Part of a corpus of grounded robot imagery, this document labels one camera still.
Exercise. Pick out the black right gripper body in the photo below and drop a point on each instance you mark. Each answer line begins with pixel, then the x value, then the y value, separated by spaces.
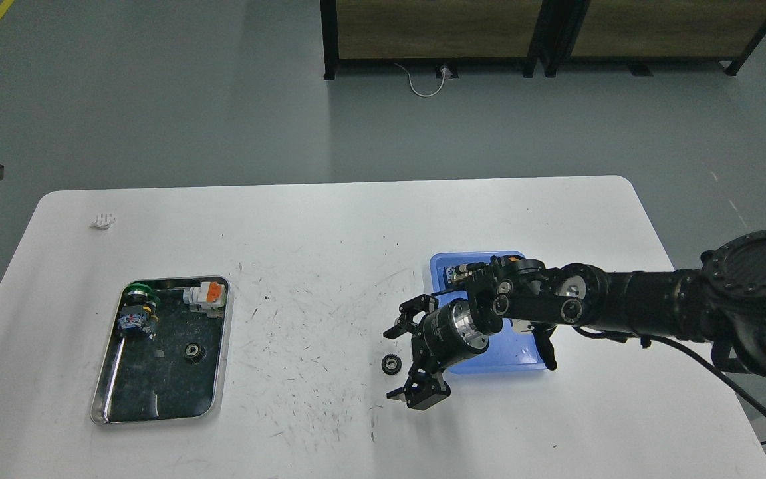
pixel 447 337

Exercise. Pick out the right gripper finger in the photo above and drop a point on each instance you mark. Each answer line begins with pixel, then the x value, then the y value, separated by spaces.
pixel 411 314
pixel 422 389

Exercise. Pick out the black gear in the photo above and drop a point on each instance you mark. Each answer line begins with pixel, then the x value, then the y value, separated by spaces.
pixel 391 364
pixel 194 352

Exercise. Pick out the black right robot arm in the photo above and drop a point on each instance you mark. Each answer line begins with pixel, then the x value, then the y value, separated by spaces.
pixel 715 314

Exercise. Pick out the blue plastic tray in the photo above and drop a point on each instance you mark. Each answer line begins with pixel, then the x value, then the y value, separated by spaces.
pixel 509 351

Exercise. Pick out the silver metal tray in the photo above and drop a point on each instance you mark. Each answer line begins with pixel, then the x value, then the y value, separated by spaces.
pixel 148 380

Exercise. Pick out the left wooden cabinet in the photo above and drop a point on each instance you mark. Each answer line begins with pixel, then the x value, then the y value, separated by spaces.
pixel 437 33

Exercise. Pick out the wooden cabinet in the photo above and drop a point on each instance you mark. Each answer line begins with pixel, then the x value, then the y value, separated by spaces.
pixel 437 33
pixel 637 34

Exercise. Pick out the small white plastic piece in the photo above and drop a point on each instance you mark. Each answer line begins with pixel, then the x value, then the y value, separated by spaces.
pixel 103 221

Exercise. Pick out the right wooden cabinet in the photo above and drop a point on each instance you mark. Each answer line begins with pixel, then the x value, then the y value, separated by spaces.
pixel 637 34

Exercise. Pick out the red push button switch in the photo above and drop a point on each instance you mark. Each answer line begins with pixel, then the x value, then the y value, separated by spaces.
pixel 449 276

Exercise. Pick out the orange white switch part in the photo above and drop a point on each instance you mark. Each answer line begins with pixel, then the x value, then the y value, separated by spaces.
pixel 209 298

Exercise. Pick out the green push button switch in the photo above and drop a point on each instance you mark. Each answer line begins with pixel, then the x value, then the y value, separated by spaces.
pixel 137 314

